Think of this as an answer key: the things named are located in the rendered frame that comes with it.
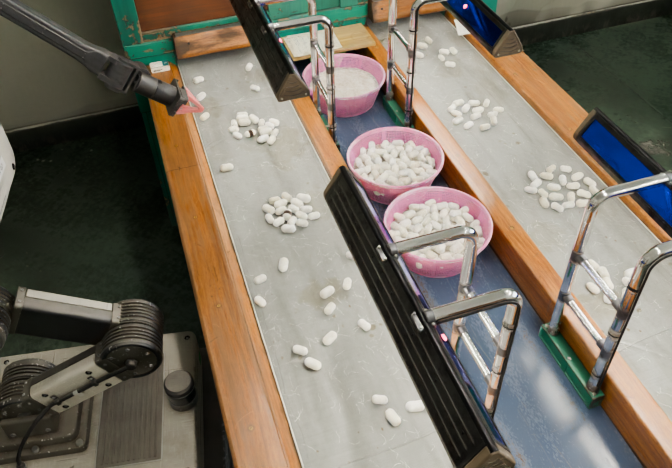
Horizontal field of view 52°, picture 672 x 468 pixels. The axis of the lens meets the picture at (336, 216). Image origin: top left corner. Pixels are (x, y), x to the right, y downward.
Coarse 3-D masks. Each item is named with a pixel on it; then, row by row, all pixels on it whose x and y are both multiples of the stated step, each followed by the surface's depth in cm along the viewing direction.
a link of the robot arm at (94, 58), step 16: (0, 0) 164; (16, 0) 167; (16, 16) 165; (32, 16) 166; (32, 32) 167; (48, 32) 167; (64, 32) 168; (64, 48) 169; (80, 48) 169; (96, 48) 170; (96, 64) 171; (112, 64) 172; (112, 80) 172
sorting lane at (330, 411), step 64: (192, 64) 230; (256, 64) 229; (256, 128) 203; (256, 192) 182; (320, 192) 181; (256, 256) 165; (320, 256) 164; (320, 320) 150; (320, 384) 138; (384, 384) 138; (320, 448) 128; (384, 448) 128
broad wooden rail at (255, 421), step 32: (160, 128) 200; (192, 128) 201; (192, 160) 188; (192, 192) 179; (192, 224) 170; (224, 224) 172; (192, 256) 162; (224, 256) 161; (192, 288) 155; (224, 288) 154; (224, 320) 148; (256, 320) 151; (224, 352) 142; (256, 352) 142; (224, 384) 136; (256, 384) 136; (224, 416) 131; (256, 416) 131; (256, 448) 126; (288, 448) 127
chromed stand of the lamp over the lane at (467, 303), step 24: (408, 240) 114; (432, 240) 114; (504, 288) 106; (432, 312) 103; (456, 312) 103; (480, 312) 122; (456, 336) 137; (504, 336) 113; (480, 360) 129; (504, 360) 118
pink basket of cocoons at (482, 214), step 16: (416, 192) 177; (432, 192) 177; (448, 192) 177; (400, 208) 176; (480, 208) 172; (480, 224) 172; (416, 256) 159; (416, 272) 167; (432, 272) 164; (448, 272) 164
